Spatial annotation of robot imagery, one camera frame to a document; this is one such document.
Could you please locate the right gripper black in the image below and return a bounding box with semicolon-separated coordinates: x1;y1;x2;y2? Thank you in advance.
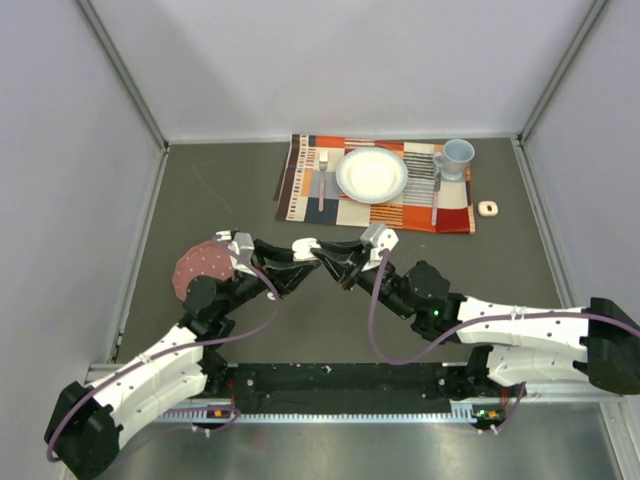
313;241;415;321

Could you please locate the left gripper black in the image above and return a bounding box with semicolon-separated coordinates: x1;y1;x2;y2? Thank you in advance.
218;239;320;316

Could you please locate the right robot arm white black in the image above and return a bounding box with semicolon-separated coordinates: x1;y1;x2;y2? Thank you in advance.
310;241;639;396

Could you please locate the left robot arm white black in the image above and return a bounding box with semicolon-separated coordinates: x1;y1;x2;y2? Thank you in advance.
44;231;320;479

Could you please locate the pink polka dot plate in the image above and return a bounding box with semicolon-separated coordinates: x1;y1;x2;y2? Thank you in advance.
172;241;233;301

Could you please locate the patterned orange placemat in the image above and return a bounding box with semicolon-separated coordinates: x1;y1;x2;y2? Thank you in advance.
276;134;476;234

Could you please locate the white round plate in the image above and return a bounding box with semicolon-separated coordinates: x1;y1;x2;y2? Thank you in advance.
335;147;409;204

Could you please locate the light blue mug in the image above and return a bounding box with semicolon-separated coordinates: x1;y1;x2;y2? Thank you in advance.
433;139;476;181

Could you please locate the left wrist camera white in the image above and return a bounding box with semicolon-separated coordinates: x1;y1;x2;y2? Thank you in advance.
213;230;256;276

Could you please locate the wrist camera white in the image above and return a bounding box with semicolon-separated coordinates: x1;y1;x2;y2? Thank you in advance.
360;223;399;272
213;230;256;276

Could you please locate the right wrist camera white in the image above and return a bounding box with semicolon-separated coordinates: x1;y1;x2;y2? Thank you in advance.
360;223;399;272

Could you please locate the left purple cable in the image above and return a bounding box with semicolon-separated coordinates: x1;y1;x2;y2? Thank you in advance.
45;234;281;464

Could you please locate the purple cable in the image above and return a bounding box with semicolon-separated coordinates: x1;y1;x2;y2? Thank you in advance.
45;234;281;464
367;249;640;434

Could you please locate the pink handled fork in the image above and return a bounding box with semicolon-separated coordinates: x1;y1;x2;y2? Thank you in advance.
318;150;329;212

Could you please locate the pink handled knife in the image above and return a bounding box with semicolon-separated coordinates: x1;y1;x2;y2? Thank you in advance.
431;167;441;227

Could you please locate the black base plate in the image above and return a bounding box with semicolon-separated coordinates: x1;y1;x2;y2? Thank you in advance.
201;363;519;415

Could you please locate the beige square ring object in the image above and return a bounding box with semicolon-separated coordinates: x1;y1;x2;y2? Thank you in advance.
477;201;499;218

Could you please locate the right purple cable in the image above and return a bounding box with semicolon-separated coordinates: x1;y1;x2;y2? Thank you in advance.
367;249;640;434

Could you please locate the grey cable duct rail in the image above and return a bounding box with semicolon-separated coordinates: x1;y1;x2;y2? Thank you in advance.
157;403;506;425

